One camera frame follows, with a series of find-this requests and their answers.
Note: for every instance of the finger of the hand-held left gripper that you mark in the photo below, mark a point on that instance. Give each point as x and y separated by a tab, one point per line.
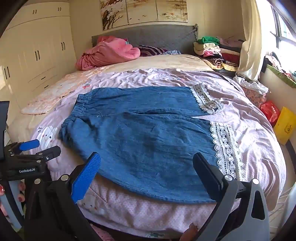
29	144
49	153

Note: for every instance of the white wardrobe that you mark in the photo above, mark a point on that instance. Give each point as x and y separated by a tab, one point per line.
46	46

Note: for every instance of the purple striped cloth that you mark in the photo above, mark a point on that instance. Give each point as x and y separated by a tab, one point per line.
150	50

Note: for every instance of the pink flowered cloth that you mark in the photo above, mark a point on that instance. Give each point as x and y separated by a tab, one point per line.
254	97

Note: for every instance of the green windowsill cushion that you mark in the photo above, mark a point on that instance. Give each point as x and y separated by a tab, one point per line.
281	77

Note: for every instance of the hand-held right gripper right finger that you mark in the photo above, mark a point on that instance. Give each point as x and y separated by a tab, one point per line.
208	173

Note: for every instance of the clothes heap on windowsill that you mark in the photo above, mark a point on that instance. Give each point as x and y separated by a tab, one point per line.
276	62

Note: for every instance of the grey padded headboard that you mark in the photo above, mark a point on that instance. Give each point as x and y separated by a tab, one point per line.
161	37

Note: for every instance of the pink floral quilted pad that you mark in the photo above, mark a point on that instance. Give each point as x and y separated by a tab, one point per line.
53	92

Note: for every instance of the stack of folded clothes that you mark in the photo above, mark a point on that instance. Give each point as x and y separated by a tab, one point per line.
215	53

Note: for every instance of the pink pillow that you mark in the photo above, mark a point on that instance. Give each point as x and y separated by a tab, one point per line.
108	54

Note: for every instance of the window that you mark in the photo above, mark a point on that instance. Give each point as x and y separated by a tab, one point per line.
286	30

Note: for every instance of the pink cartoon printed blanket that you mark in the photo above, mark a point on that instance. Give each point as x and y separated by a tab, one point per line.
245	125

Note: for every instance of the blue denim lace-trimmed pants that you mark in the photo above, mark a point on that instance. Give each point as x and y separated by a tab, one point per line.
150	139

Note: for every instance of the white crumpled cloth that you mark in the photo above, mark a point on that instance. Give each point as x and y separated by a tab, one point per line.
254	85

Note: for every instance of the yellow shopping bag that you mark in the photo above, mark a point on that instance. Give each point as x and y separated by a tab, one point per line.
284	126

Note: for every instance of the red plastic bag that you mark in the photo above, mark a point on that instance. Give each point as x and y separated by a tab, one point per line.
269	111

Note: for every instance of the pink cloud-print bedspread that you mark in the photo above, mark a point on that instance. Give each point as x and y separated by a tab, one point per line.
185	60

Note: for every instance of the person's right hand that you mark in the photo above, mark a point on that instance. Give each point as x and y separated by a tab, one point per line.
189	232

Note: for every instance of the blue floral cloth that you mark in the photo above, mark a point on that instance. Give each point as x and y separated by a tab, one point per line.
173	52

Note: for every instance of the person's left hand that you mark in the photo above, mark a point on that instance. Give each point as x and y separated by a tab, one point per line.
21	192

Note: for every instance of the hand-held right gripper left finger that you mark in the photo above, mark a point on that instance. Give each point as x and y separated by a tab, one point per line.
86	178

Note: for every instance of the tree wall painting panel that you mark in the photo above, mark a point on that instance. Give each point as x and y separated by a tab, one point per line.
172	10
142	10
114	14

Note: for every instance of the cream curtain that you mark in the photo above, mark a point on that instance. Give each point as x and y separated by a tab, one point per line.
249	41

